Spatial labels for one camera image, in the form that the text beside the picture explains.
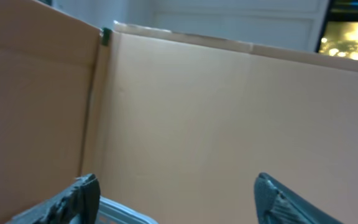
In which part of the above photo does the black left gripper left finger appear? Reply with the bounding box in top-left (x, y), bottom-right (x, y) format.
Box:
top-left (8, 174), bottom-right (101, 224)

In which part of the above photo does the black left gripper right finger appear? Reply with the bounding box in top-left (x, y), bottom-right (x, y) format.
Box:
top-left (254, 172), bottom-right (341, 224)

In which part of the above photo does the grey mesh shopping basket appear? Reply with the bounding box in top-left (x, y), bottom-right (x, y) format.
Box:
top-left (95, 197), bottom-right (158, 224)

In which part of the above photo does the green corner clip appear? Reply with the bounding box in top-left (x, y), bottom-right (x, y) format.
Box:
top-left (100, 27), bottom-right (112, 46)

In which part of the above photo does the dark window with lights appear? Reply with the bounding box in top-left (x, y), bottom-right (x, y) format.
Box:
top-left (315, 0), bottom-right (358, 60)

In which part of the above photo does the brown cardboard wall panel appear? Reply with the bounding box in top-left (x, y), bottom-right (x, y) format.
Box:
top-left (0, 1), bottom-right (358, 223)

